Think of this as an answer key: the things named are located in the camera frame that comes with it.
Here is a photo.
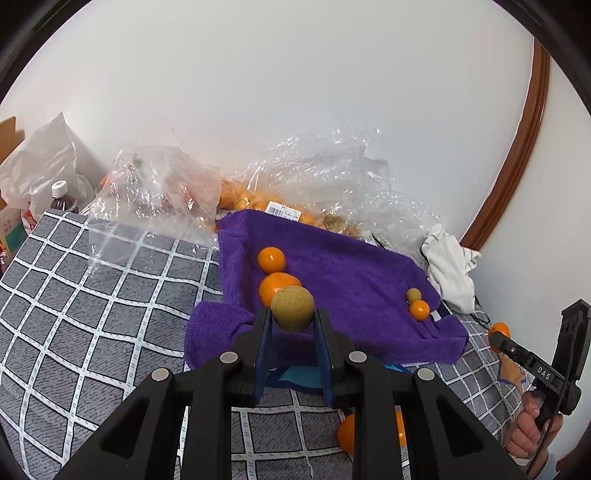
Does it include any white paper carton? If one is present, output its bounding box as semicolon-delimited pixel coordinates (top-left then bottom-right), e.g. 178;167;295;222
0;203;28;264

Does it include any flat clear plastic bag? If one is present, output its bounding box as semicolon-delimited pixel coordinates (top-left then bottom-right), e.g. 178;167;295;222
87;216;220;273

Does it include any large clear plastic bag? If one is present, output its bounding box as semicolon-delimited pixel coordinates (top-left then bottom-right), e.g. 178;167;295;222
217;117;444;259

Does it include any grey checked blanket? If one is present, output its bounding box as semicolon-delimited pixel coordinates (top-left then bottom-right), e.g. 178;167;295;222
0;210;532;480

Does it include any person's right hand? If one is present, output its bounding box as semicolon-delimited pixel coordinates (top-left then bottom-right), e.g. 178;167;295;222
504;390;566;463

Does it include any white crumpled cloth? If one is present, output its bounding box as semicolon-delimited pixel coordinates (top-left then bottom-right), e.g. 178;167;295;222
421;224;482;315

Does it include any pile of bagged oranges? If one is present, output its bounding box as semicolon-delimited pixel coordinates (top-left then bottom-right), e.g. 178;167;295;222
217;179;365;237

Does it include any crumpled clear plastic bag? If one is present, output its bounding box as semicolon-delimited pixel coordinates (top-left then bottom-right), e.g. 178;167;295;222
85;144;222;222

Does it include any white plastic bag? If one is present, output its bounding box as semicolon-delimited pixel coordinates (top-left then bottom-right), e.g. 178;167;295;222
0;112;95;217

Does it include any brown wooden door frame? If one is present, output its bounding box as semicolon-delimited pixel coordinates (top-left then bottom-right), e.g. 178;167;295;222
462;37;551;250

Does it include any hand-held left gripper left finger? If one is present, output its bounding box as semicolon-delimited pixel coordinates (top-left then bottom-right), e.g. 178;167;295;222
55;307;273;480

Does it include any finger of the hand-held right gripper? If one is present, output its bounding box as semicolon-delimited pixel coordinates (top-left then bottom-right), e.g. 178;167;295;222
488;332;536;371
556;299;591;391

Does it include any purple towel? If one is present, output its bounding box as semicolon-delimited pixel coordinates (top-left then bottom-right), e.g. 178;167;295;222
184;210;471;370

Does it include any dark drink bottle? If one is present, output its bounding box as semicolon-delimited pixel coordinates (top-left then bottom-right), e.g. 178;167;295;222
48;181;79;214

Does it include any person's right forearm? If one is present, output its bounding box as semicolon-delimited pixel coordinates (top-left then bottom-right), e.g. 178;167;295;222
512;455;570;480

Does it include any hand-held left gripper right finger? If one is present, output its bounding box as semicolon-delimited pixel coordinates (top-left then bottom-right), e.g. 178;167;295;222
313;308;532;480

